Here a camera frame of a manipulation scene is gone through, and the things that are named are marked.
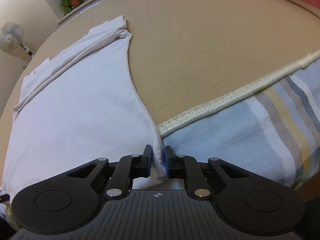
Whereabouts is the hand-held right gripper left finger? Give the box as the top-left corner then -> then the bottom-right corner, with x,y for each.
66,144 -> 153,200

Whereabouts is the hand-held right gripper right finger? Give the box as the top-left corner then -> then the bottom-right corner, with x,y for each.
163,146 -> 253,200

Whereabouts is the white t-shirt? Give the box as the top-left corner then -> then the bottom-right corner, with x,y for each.
1,15 -> 167,202

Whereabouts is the striped pale bed sheet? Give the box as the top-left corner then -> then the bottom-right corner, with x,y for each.
160,57 -> 320,192

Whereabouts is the white window sill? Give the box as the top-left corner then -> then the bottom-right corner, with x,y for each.
58,0 -> 140,24

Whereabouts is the white standing fan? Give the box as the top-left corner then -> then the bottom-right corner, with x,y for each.
0,22 -> 34,57

